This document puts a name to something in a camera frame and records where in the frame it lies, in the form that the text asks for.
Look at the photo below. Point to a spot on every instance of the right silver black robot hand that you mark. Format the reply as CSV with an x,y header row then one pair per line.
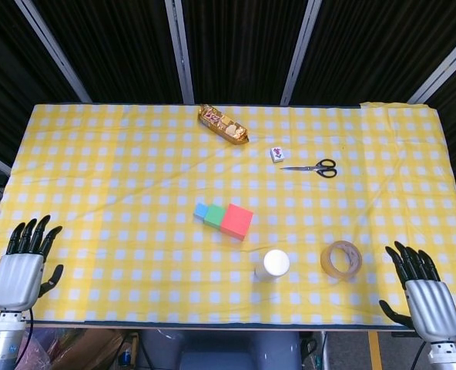
x,y
434,308

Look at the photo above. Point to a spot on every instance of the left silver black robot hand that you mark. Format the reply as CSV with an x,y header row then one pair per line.
x,y
18,279

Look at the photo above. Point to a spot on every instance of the small blue cube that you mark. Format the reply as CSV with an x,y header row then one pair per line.
x,y
201,211

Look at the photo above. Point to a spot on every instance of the green cube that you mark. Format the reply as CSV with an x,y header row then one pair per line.
x,y
214,216

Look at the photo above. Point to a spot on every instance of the large red cube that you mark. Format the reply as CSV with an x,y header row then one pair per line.
x,y
236,221

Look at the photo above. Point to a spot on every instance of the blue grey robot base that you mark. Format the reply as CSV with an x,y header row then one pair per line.
x,y
220,350

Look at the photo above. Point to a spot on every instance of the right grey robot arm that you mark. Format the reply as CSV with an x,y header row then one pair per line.
x,y
449,358

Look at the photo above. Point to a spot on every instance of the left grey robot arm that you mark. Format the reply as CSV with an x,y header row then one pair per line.
x,y
1,343

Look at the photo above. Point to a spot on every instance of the pink plastic bag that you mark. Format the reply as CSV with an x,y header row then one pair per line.
x,y
35,354

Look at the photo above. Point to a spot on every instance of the brown cardboard box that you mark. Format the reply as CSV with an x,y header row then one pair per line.
x,y
85,347

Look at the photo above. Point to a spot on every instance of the clear tape roll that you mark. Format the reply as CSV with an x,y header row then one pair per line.
x,y
328,266

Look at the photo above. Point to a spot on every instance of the yellow checkered tablecloth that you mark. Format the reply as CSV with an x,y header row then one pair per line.
x,y
97,173

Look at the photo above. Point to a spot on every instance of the white cylindrical bottle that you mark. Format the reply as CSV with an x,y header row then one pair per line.
x,y
276,263

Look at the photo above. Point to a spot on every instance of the white mahjong tile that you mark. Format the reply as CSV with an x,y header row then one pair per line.
x,y
277,154

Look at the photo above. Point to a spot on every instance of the gold biscuit packet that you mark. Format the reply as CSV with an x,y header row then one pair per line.
x,y
222,123

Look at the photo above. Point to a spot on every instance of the black pleated curtain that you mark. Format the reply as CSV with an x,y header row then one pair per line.
x,y
243,46

